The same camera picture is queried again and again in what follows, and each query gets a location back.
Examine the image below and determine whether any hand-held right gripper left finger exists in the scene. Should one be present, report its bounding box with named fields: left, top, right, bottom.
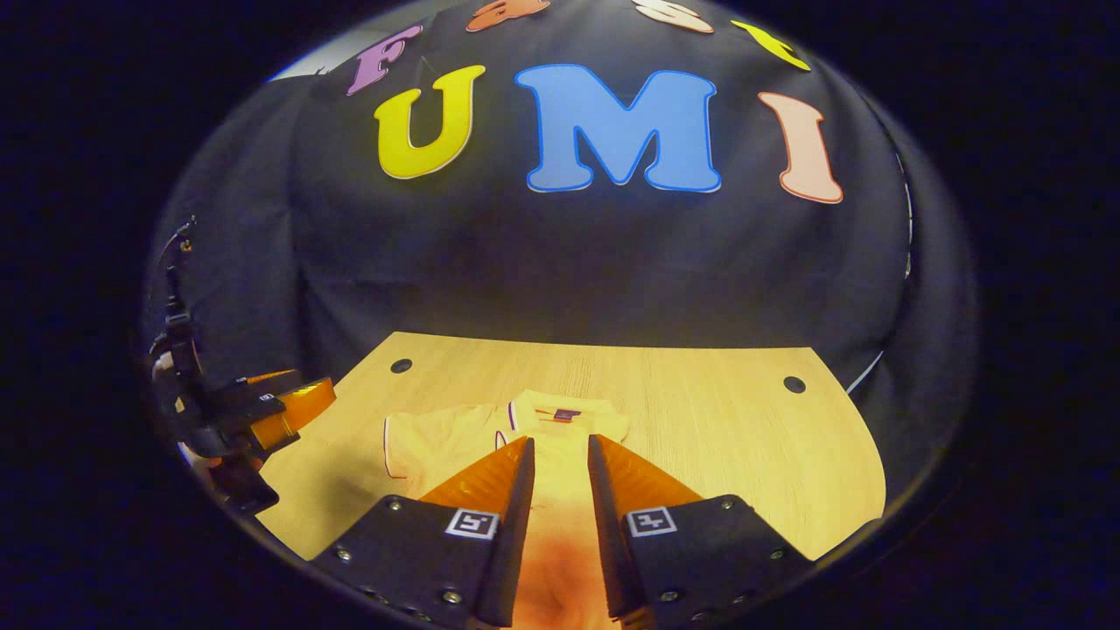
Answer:
left=311, top=435, right=536, bottom=629

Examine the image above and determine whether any black backdrop cloth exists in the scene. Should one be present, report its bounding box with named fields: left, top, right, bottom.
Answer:
left=144, top=0, right=977, bottom=526

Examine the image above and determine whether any light orange T-shirt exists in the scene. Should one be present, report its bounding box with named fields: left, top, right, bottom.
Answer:
left=383, top=389, right=631, bottom=630

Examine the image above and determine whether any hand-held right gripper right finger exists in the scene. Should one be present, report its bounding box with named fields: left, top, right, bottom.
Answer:
left=586, top=433, right=815, bottom=627

